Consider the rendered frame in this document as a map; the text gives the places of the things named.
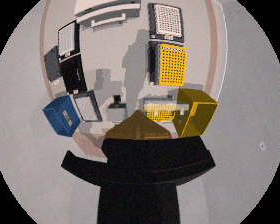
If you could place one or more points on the black assay plate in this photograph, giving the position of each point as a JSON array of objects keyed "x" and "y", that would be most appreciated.
[{"x": 69, "y": 76}]

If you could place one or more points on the yellow open-top bin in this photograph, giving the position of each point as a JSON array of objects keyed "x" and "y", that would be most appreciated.
[{"x": 197, "y": 116}]

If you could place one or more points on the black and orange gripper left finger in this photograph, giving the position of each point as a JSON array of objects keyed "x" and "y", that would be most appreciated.
[{"x": 126, "y": 129}]

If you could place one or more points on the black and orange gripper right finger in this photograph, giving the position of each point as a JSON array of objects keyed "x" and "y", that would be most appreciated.
[{"x": 151, "y": 130}]

